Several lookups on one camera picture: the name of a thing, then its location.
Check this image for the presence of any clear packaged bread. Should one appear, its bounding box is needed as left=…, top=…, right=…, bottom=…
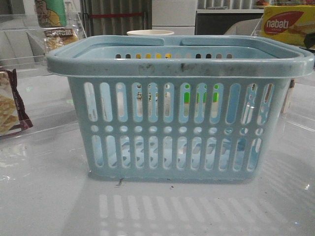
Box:
left=44, top=28, right=78, bottom=54

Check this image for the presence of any light blue plastic basket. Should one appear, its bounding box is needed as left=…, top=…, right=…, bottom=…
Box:
left=46, top=35, right=315, bottom=182

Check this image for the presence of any beige box behind basket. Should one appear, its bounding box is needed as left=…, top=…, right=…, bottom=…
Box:
left=281, top=79, right=295, bottom=114

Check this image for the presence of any white paper cup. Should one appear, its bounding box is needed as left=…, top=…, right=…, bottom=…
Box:
left=127, top=29, right=174, bottom=35

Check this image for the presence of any white cabinet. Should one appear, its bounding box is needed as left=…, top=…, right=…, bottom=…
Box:
left=152, top=0, right=197, bottom=35

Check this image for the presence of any clear acrylic shelf right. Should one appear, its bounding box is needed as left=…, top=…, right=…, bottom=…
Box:
left=251, top=17, right=315, bottom=135

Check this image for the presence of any clear acrylic shelf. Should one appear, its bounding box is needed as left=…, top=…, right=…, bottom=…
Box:
left=251, top=17, right=315, bottom=135
left=0, top=12, right=86, bottom=77

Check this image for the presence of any brown cracker snack packet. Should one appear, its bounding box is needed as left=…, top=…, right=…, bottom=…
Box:
left=0, top=69, right=33, bottom=137

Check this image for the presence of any green yellow cartoon package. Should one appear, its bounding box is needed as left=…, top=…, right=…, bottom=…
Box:
left=34, top=0, right=67, bottom=28

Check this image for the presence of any clear acrylic shelf left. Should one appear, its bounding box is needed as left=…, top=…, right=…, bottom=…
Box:
left=0, top=12, right=86, bottom=77

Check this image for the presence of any yellow nabati wafer box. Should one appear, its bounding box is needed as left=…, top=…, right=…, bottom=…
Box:
left=261, top=5, right=315, bottom=49

